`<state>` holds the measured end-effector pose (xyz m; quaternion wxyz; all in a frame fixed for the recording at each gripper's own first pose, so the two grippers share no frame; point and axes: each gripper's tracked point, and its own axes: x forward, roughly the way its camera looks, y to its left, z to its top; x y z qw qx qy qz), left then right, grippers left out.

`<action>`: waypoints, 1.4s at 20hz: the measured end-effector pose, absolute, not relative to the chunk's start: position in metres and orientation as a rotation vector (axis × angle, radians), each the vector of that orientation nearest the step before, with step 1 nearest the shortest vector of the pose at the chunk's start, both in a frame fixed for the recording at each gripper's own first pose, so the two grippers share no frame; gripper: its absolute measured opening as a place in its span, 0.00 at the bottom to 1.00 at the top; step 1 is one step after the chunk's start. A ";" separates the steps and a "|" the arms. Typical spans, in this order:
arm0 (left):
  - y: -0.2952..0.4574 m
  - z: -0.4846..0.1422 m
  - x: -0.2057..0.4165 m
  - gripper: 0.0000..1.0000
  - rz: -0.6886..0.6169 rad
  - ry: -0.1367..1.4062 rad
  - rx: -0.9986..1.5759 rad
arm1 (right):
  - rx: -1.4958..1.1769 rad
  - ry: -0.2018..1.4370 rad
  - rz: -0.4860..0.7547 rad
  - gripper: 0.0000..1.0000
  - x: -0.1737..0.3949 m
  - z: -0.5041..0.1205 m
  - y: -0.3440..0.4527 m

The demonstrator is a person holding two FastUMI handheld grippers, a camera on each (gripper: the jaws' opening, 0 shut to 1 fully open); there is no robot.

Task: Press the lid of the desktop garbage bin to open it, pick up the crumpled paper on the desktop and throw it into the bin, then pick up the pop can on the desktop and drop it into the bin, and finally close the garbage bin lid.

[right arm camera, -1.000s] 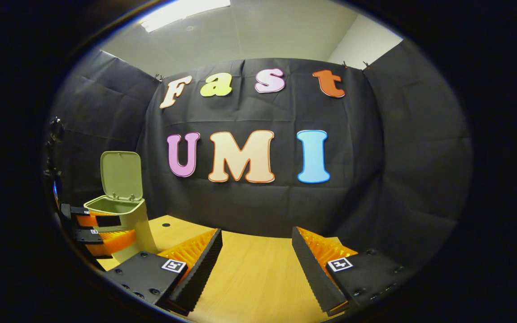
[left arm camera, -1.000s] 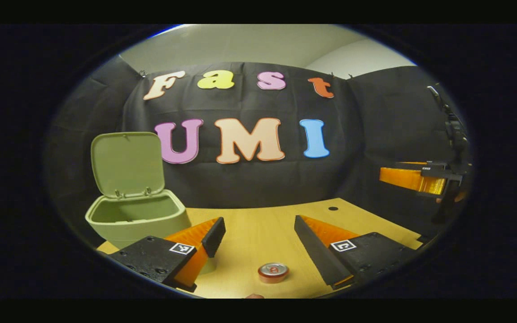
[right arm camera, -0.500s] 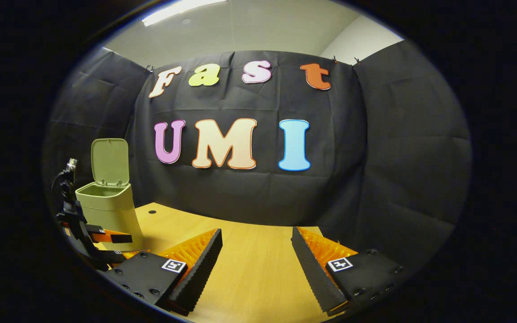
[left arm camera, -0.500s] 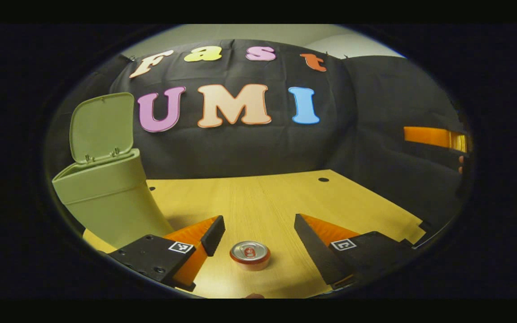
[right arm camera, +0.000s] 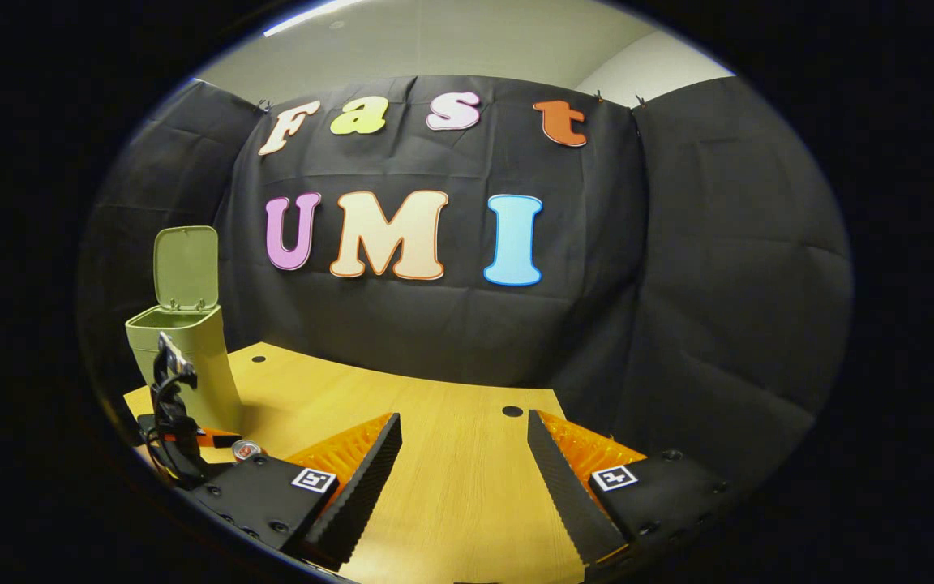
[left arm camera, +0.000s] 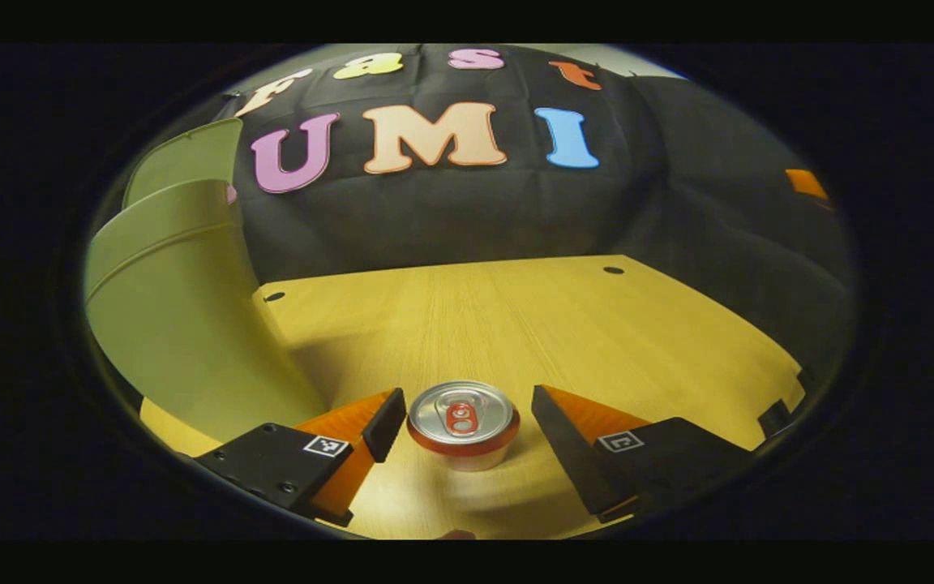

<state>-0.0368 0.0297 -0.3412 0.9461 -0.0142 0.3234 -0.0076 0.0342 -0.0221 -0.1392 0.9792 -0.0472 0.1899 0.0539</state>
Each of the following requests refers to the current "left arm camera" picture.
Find pale green desktop garbage bin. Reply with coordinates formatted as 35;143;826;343
84;118;330;445

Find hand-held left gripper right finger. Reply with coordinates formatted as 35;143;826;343
531;384;756;524

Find wooden desktop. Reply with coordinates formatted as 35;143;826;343
139;255;807;540

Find black backdrop cloth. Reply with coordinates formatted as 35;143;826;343
110;44;857;382

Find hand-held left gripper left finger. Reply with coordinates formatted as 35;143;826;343
194;388;408;528

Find red pop can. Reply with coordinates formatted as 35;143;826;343
406;380;521;473

